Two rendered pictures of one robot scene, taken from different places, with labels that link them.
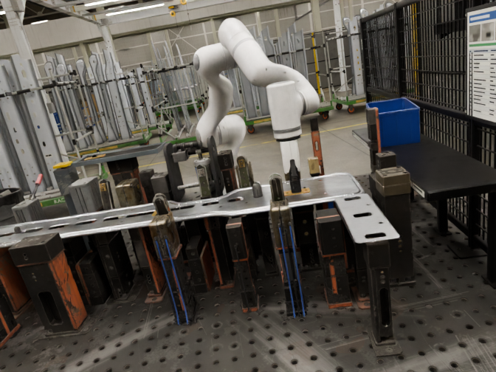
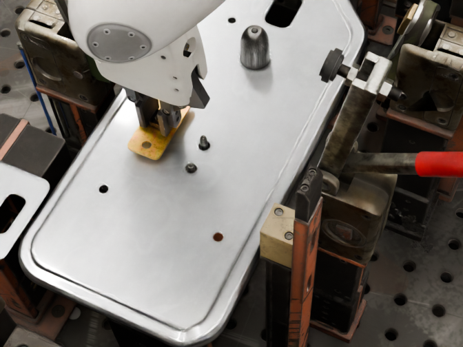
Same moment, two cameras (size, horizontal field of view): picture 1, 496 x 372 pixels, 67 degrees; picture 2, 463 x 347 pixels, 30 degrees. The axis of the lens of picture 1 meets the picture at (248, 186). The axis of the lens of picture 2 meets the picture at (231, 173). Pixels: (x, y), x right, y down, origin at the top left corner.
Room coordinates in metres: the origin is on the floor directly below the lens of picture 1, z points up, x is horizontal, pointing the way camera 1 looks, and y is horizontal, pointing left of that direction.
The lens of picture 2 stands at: (1.38, -0.59, 1.76)
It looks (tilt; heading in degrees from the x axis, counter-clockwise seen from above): 60 degrees down; 114
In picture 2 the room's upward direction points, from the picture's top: 4 degrees counter-clockwise
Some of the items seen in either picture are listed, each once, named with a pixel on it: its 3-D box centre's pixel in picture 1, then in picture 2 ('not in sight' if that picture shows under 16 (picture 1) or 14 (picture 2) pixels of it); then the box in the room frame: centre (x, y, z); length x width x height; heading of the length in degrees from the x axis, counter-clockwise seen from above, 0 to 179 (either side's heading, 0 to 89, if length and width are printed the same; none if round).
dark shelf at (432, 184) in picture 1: (408, 150); not in sight; (1.31, -0.60, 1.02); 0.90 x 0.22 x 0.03; 174
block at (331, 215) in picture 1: (333, 257); (48, 208); (0.96, -0.21, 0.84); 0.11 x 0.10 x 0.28; 174
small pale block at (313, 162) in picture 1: (319, 205); (281, 299); (1.27, -0.24, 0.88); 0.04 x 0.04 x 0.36; 84
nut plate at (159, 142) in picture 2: (296, 190); (160, 120); (1.11, -0.15, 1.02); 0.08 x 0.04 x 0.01; 84
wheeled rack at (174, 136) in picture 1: (181, 102); not in sight; (8.18, 1.06, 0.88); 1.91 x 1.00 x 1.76; 2
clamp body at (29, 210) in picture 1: (40, 243); not in sight; (1.44, 0.88, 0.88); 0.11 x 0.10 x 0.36; 174
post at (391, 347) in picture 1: (379, 291); not in sight; (0.76, -0.27, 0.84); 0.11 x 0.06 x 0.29; 174
